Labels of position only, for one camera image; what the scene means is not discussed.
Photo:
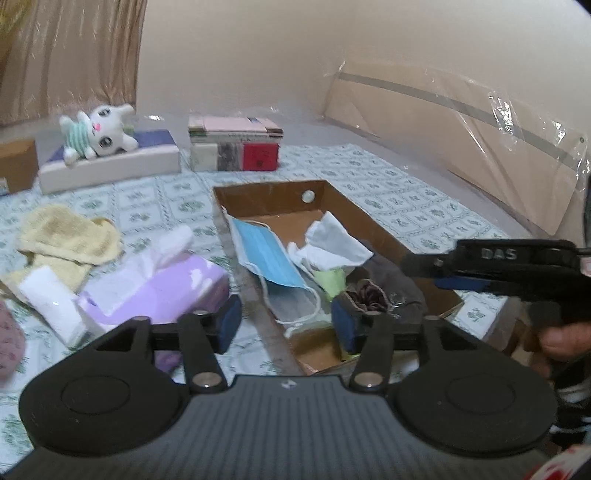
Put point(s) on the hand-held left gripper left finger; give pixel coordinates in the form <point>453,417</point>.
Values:
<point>231,323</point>

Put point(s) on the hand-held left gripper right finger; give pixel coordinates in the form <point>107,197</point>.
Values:
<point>346,330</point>

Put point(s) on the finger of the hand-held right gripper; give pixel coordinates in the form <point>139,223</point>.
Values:
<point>425,264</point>
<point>457,283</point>

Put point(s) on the dark grey cloth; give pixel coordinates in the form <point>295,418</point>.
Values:
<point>392,281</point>

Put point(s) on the light green cloth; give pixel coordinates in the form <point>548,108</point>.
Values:
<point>334,281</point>

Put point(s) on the blue face mask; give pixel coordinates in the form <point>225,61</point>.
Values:
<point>263,254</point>

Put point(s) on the person's right hand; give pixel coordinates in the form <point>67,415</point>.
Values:
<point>570,339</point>

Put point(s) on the green floral sheet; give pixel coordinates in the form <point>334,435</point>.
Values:
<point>415,207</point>

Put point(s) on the purple tissue pack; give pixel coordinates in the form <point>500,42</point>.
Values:
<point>184,286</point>

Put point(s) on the plastic-wrapped cardboard sheet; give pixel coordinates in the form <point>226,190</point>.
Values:
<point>461,138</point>

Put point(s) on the person's patterned clothing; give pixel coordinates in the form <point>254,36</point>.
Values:
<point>575,401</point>

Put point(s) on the blue and white flat box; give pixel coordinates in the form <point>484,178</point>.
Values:
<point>138,161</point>

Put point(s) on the white wrapped tissue packet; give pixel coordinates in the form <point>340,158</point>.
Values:
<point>46,300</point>

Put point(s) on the thin white spine book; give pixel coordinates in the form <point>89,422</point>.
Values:
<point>221,137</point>

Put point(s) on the yellow towel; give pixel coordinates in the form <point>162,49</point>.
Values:
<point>64,230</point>

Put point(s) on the pink cover book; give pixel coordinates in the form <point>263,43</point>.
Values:
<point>231,123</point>

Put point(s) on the pink patterned cloth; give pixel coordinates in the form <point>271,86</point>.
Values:
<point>9,341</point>

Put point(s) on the white plush bunny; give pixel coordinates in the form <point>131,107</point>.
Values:
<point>106,131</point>

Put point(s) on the closed brown cardboard box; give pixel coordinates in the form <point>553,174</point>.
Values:
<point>18,164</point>

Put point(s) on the beige curtain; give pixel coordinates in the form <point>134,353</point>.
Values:
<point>69,55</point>

